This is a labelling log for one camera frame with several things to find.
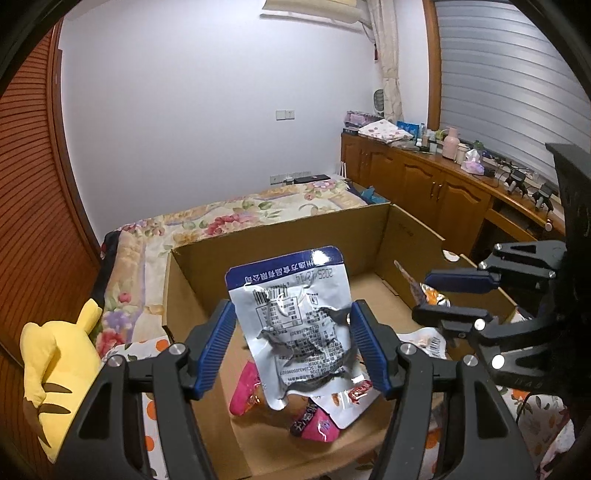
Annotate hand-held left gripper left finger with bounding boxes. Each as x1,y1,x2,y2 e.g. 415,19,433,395
54,299,252,480

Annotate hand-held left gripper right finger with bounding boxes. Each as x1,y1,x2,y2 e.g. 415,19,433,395
348,299,539,480

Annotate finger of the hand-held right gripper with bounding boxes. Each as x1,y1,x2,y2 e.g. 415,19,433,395
424,240,568,296
412,304,561,388

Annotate orange snack packet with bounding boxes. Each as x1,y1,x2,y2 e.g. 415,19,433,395
394,260,451,308

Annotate silver barcode snack packet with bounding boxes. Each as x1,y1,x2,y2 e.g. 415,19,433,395
397,328,448,361

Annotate plain pink snack packet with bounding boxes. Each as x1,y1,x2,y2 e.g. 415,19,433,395
229,361,264,416

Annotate white packet red label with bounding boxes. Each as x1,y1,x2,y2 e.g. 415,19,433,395
323,378,375,430

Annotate silver packet blue edge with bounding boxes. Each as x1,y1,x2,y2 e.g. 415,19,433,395
225,246,365,411

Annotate pink packet dark print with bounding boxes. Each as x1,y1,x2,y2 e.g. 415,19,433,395
290,399,342,444

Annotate brown cardboard box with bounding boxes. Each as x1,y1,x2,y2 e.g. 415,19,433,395
161,202,518,480

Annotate orange print bedsheet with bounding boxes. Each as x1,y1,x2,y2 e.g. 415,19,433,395
104,337,575,480

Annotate wooden sideboard cabinet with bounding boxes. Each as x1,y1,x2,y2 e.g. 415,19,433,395
341,131,566,278

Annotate purple tissue box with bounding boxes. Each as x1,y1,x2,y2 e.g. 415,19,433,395
462,149,485,174

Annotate teal plastic bag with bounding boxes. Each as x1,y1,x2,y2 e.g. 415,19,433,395
353,185,389,204

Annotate floral blanket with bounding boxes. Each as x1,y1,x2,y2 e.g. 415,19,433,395
99,180,370,356

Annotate pink bottle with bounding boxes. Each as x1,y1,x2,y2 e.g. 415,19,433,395
442,127,461,160

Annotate yellow plush toy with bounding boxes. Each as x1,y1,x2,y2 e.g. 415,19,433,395
19,298,105,463

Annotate folded floral cloth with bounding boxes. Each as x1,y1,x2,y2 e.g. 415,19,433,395
358,119,414,141

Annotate purple patterned bag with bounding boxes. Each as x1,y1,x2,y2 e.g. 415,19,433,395
345,110,379,129

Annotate grey window blind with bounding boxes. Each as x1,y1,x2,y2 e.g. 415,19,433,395
434,0,591,181

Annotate cream curtain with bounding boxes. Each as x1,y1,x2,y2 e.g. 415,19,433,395
369,0,404,123

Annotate wooden louvered wardrobe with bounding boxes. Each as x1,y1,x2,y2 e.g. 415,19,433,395
0,18,100,462

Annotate white air conditioner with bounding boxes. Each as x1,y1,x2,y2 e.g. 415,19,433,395
259,0,372,28

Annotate wooden window frame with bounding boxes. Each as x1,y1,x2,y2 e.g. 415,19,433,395
421,0,444,132

